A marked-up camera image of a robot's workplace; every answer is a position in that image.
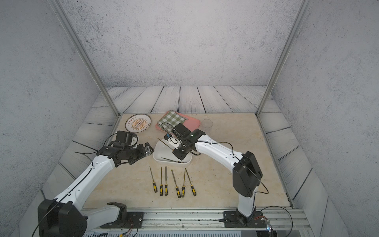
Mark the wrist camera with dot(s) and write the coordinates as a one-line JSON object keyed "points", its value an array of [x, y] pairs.
{"points": [[149, 150], [181, 131]]}

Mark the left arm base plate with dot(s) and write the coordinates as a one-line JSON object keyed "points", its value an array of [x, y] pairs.
{"points": [[127, 220]]}

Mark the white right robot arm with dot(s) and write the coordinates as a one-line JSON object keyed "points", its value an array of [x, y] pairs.
{"points": [[244, 167]]}

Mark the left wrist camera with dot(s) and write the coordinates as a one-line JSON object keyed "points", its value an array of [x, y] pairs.
{"points": [[149, 150]]}

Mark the aluminium frame post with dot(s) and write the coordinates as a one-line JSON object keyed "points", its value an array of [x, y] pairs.
{"points": [[304, 7], [67, 26]]}

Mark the yellow black file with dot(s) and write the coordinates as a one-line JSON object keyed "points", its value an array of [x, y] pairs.
{"points": [[166, 185], [191, 185], [167, 145], [161, 182], [176, 186], [173, 161], [153, 180], [183, 186]]}

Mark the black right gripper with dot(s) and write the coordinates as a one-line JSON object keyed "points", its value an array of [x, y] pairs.
{"points": [[178, 155]]}

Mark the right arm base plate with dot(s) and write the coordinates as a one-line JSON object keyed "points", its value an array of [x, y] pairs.
{"points": [[245, 220]]}

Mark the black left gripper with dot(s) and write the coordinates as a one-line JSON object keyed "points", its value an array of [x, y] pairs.
{"points": [[142, 155]]}

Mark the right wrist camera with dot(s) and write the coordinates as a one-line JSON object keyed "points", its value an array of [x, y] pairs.
{"points": [[181, 131]]}

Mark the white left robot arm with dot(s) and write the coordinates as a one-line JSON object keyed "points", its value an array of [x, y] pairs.
{"points": [[63, 215]]}

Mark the clear plastic cup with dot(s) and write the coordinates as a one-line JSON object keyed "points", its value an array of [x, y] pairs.
{"points": [[206, 126]]}

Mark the pink plastic tray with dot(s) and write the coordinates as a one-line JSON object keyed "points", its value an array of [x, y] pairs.
{"points": [[191, 123]]}

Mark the metal base rail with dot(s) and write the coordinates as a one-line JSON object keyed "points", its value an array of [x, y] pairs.
{"points": [[272, 221]]}

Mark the green checkered cloth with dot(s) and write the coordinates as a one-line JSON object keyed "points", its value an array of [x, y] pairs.
{"points": [[170, 120]]}

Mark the round patterned plate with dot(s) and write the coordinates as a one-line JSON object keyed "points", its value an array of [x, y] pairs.
{"points": [[138, 123]]}

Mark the left aluminium frame post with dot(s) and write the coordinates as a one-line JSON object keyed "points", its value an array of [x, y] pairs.
{"points": [[67, 26]]}

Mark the white rectangular storage box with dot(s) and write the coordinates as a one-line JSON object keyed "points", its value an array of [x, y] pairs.
{"points": [[163, 151]]}

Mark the right aluminium frame post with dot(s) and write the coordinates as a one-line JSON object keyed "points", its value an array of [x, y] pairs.
{"points": [[304, 7]]}

